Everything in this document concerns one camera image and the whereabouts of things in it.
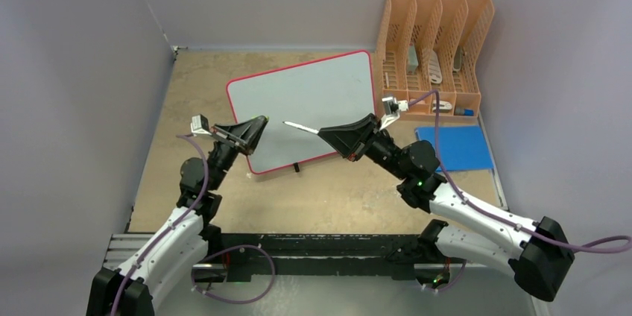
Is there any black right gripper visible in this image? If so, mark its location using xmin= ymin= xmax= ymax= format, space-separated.
xmin=317 ymin=114 xmax=410 ymax=180

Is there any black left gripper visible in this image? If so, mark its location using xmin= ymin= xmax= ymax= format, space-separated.
xmin=206 ymin=116 xmax=265 ymax=192

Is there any green capped marker pen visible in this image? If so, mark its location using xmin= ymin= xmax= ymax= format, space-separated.
xmin=283 ymin=121 xmax=319 ymax=135

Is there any red-framed whiteboard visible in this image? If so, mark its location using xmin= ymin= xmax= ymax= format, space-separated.
xmin=226 ymin=50 xmax=376 ymax=174

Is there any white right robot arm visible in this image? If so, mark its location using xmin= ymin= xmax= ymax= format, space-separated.
xmin=317 ymin=113 xmax=575 ymax=302

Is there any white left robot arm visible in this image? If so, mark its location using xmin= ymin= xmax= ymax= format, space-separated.
xmin=86 ymin=115 xmax=268 ymax=315

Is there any pink eraser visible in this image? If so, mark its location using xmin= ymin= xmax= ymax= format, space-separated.
xmin=408 ymin=99 xmax=426 ymax=106

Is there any green staples box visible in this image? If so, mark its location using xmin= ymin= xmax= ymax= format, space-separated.
xmin=405 ymin=44 xmax=419 ymax=75

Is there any white clip in tray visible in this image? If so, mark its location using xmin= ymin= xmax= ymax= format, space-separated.
xmin=432 ymin=100 xmax=453 ymax=113

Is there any white oval tape dispenser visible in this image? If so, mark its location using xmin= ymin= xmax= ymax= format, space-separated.
xmin=428 ymin=49 xmax=443 ymax=85

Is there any small blue grey cylinder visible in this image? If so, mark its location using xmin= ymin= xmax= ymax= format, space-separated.
xmin=454 ymin=107 xmax=475 ymax=116

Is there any blue notebook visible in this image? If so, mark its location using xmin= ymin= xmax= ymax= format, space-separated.
xmin=438 ymin=125 xmax=493 ymax=171

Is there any orange plastic desk organizer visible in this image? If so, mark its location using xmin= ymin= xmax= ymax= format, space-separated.
xmin=373 ymin=0 xmax=495 ymax=124

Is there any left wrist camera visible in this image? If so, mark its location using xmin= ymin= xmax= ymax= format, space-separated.
xmin=190 ymin=114 xmax=210 ymax=136

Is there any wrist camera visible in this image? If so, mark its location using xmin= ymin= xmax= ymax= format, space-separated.
xmin=379 ymin=95 xmax=409 ymax=130
xmin=190 ymin=114 xmax=210 ymax=136

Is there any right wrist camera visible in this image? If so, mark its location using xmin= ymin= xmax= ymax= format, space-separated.
xmin=379 ymin=95 xmax=409 ymax=130

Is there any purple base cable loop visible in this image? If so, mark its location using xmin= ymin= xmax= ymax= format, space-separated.
xmin=189 ymin=244 xmax=276 ymax=306

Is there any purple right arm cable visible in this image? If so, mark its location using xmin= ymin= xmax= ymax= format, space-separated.
xmin=407 ymin=89 xmax=632 ymax=255

